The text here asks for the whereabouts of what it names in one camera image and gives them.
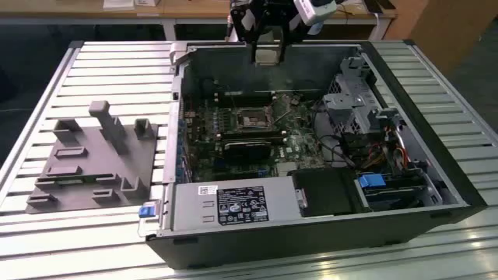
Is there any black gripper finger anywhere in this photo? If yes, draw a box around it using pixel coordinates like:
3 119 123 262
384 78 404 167
277 19 306 64
244 19 270 64

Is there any silver CPU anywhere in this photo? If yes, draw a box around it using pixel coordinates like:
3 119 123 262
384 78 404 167
257 48 282 65

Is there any metal locking lever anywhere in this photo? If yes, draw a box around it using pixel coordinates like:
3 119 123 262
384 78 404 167
273 104 292 124

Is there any metal socket cover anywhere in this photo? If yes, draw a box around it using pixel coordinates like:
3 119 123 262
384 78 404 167
233 112 276 132

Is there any metal drive cage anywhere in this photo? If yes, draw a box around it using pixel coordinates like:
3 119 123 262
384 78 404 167
322 57 401 137

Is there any green motherboard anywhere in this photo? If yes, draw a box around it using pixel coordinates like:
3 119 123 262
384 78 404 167
181 93 326 183

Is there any black expansion card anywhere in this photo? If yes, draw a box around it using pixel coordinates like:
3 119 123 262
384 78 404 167
223 141 274 160

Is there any white paper stack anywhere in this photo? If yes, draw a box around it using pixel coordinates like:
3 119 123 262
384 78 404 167
103 0 134 12

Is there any wooden cabinet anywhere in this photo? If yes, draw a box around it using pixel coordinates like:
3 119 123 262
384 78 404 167
384 0 498 76

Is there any wooden desk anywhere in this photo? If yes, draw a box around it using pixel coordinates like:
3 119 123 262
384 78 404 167
0 0 401 41

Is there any black plastic shroud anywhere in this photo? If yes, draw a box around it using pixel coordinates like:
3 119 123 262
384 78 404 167
290 168 370 219

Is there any blue disk carrier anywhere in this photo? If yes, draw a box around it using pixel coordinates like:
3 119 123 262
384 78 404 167
358 173 388 190

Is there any grey parts rack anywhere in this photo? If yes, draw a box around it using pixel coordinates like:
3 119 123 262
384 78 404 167
23 100 159 215

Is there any silver power supply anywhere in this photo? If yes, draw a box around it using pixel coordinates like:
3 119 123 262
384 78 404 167
166 182 304 231

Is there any blue case latch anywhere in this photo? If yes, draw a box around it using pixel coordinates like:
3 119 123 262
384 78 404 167
139 204 158 219

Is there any metal disk bay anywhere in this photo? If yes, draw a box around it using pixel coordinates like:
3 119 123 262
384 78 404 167
353 174 445 213

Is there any black PC case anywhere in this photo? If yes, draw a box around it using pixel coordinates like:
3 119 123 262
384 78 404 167
145 39 491 262

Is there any black cable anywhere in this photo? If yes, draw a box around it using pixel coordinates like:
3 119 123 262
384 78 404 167
314 97 328 141
318 135 358 170

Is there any yellow wire bundle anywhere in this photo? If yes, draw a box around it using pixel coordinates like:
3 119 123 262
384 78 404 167
361 144 386 170

